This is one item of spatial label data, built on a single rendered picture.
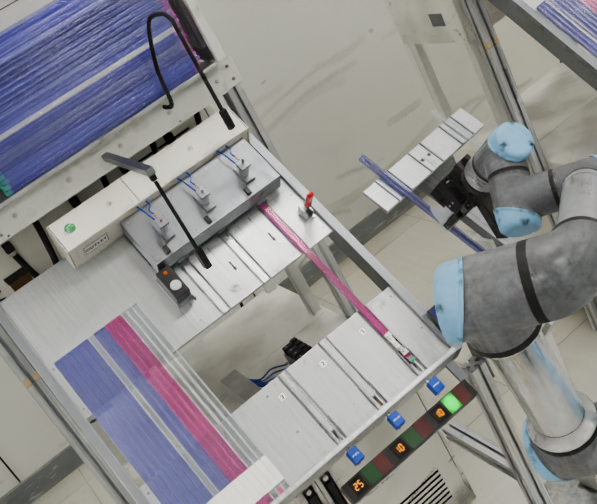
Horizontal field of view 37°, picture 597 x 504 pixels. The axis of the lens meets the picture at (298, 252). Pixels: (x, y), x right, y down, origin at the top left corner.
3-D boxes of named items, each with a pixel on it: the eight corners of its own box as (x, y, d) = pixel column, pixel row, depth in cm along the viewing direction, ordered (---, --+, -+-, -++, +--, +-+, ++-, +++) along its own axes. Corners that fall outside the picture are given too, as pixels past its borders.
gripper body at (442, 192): (451, 175, 183) (474, 146, 172) (481, 204, 182) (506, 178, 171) (427, 196, 180) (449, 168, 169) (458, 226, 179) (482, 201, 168)
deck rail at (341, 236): (458, 356, 190) (463, 346, 185) (451, 362, 190) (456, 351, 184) (247, 143, 215) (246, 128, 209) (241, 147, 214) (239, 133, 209)
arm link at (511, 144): (501, 160, 154) (491, 117, 157) (475, 188, 164) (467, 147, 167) (542, 160, 156) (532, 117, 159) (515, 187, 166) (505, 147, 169)
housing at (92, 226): (251, 160, 214) (249, 126, 201) (81, 281, 199) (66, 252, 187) (230, 139, 217) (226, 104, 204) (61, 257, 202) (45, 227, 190)
